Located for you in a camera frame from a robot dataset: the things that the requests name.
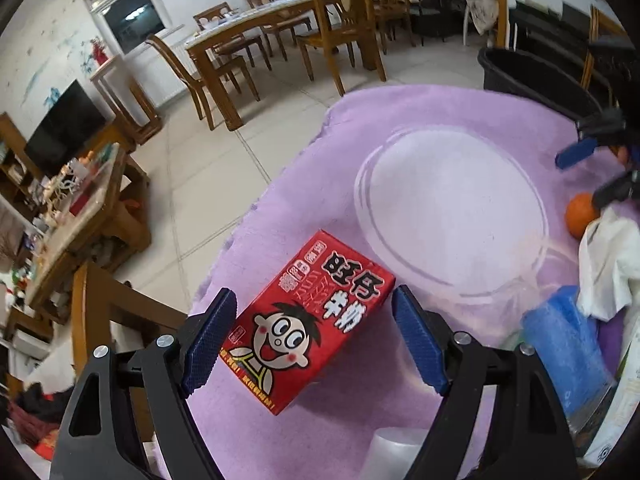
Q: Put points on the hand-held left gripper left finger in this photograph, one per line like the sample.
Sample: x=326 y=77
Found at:
x=207 y=342

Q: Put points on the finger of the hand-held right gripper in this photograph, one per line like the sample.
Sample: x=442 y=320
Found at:
x=617 y=190
x=575 y=154

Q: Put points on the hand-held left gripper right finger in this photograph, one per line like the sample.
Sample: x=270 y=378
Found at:
x=419 y=342

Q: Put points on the black trash bin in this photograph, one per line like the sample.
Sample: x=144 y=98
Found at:
x=530 y=77

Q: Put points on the red milk carton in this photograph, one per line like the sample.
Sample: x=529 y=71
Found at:
x=310 y=320

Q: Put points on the clear plastic cup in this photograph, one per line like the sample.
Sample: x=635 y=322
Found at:
x=395 y=452

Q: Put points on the blue tissue packet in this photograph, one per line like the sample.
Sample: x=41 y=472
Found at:
x=565 y=350

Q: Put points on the orange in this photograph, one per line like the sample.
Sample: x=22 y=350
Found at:
x=580 y=215

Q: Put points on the white crumpled tissue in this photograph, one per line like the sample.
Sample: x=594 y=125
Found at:
x=610 y=260

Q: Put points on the black cabinet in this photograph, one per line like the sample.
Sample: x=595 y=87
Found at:
x=550 y=22

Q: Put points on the clear glass plate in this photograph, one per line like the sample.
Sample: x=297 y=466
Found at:
x=450 y=210

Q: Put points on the white plastic chair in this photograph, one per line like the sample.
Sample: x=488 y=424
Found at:
x=480 y=12

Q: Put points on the wooden coffee table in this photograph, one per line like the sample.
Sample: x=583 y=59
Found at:
x=85 y=220

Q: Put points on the purple cloth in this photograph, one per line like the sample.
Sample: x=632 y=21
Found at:
x=310 y=200

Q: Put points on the black television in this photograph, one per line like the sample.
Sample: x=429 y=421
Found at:
x=65 y=125

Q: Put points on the wooden plant stand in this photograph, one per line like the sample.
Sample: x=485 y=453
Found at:
x=125 y=95

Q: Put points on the wooden bookshelf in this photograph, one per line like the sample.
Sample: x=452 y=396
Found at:
x=15 y=165

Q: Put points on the red flower vase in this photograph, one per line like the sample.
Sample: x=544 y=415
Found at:
x=100 y=52

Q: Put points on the wooden dining table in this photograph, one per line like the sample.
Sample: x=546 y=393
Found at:
x=260 y=22

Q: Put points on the window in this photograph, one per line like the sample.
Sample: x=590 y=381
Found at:
x=132 y=15

